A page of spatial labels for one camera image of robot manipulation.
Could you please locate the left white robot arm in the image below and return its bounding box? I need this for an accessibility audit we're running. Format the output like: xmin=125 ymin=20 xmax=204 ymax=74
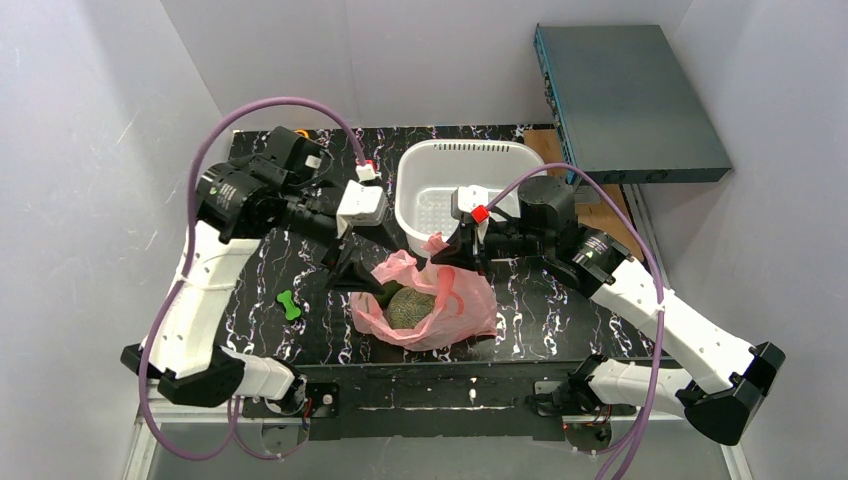
xmin=121 ymin=127 xmax=396 ymax=414

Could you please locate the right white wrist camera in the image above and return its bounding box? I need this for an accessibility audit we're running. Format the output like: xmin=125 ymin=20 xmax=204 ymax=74
xmin=450 ymin=185 xmax=520 ymax=222

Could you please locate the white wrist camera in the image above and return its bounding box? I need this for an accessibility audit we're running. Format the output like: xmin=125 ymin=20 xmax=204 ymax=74
xmin=335 ymin=180 xmax=387 ymax=239
xmin=450 ymin=185 xmax=520 ymax=222

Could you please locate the aluminium frame rail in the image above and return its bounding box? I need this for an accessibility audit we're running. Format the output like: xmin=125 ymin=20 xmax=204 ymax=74
xmin=123 ymin=374 xmax=757 ymax=480

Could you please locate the fake green avocado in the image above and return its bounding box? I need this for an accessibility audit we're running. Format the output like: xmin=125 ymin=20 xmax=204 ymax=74
xmin=375 ymin=280 xmax=404 ymax=309

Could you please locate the pink plastic bag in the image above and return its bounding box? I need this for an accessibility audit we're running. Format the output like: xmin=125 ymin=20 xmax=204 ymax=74
xmin=350 ymin=250 xmax=497 ymax=351

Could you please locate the black marble mat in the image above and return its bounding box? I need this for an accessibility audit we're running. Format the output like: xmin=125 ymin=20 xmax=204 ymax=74
xmin=216 ymin=124 xmax=653 ymax=365

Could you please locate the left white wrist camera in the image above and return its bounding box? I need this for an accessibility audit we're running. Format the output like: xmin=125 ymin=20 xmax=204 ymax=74
xmin=335 ymin=180 xmax=387 ymax=239

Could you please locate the green bone toy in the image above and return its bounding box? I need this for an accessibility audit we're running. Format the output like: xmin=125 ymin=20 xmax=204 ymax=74
xmin=276 ymin=290 xmax=302 ymax=322

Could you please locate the purple cable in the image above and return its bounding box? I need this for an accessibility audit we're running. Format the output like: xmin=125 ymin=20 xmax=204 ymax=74
xmin=471 ymin=162 xmax=666 ymax=480
xmin=137 ymin=96 xmax=379 ymax=462

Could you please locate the green fake melon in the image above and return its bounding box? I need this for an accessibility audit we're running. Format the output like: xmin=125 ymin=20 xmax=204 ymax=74
xmin=385 ymin=287 xmax=436 ymax=330

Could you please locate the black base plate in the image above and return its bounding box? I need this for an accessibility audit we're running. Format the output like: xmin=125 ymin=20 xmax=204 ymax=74
xmin=241 ymin=357 xmax=704 ymax=444

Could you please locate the white plastic basin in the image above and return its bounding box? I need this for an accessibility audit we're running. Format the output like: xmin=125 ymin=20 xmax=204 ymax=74
xmin=394 ymin=139 xmax=544 ymax=258

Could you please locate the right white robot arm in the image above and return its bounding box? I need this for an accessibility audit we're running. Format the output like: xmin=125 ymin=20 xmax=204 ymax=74
xmin=431 ymin=175 xmax=786 ymax=446

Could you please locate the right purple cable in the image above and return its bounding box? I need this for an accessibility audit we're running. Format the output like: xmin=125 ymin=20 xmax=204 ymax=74
xmin=471 ymin=162 xmax=666 ymax=480

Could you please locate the grey metal box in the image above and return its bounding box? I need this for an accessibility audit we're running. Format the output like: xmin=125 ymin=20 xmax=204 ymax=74
xmin=533 ymin=25 xmax=732 ymax=184

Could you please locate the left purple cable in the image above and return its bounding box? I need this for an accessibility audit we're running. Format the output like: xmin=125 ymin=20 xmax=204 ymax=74
xmin=137 ymin=96 xmax=379 ymax=462

